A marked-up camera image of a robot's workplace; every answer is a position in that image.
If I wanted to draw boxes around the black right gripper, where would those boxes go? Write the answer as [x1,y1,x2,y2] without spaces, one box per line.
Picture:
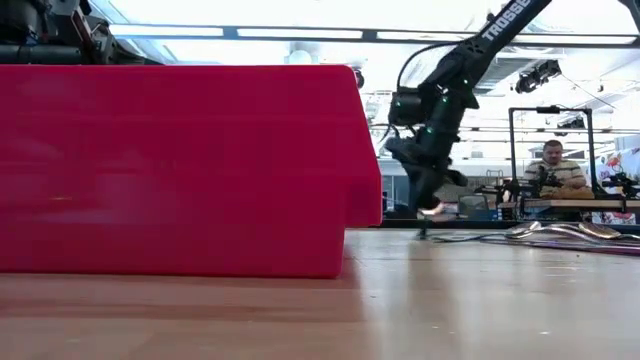
[383,127,470,216]

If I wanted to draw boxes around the red plastic bin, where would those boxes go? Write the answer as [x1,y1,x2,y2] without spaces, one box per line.
[0,63,384,280]

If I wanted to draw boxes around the grey chair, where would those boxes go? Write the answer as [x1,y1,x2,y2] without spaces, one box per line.
[457,193,494,221]

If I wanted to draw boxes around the person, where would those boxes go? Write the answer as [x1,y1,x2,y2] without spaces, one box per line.
[522,139,589,194]

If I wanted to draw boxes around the wooden background workbench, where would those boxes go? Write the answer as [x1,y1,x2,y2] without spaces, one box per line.
[497,197,640,224]

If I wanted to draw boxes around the black background gantry frame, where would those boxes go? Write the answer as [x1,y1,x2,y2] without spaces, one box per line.
[508,105,598,199]

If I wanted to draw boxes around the colourful wall poster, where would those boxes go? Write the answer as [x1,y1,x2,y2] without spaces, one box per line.
[594,147,640,181]

